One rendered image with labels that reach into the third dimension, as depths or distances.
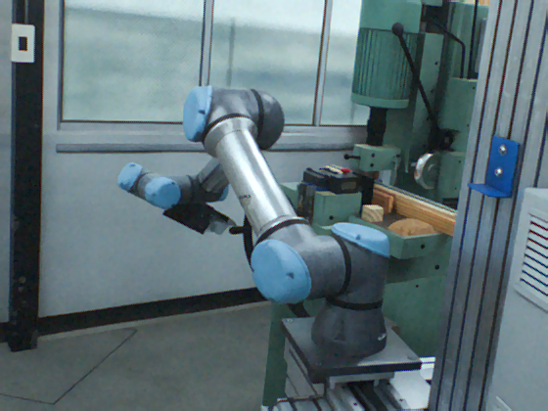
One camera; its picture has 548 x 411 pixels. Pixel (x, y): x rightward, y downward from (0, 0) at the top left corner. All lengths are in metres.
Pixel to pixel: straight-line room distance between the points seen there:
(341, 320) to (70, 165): 1.95
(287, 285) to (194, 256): 2.21
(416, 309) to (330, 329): 0.85
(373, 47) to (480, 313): 1.06
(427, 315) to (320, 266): 1.02
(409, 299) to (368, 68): 0.69
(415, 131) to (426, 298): 0.51
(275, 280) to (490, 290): 0.37
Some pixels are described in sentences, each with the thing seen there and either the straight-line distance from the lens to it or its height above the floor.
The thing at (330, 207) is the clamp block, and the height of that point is 0.92.
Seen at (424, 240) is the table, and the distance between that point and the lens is 1.99.
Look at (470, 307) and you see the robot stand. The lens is 1.32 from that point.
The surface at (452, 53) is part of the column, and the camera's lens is 2.28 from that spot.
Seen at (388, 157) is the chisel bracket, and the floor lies 1.04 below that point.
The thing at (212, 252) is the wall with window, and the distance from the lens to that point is 3.53.
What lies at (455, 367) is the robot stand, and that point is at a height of 0.85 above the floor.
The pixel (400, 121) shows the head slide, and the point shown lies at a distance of 2.29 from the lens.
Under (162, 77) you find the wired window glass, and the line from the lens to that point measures 3.32.
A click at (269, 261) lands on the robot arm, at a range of 1.32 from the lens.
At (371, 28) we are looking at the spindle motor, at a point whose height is 1.41.
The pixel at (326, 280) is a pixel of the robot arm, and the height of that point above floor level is 0.98.
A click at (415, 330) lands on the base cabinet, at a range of 2.29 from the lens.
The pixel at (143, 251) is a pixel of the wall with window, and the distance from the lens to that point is 3.39.
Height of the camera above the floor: 1.44
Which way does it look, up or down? 13 degrees down
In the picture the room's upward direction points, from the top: 7 degrees clockwise
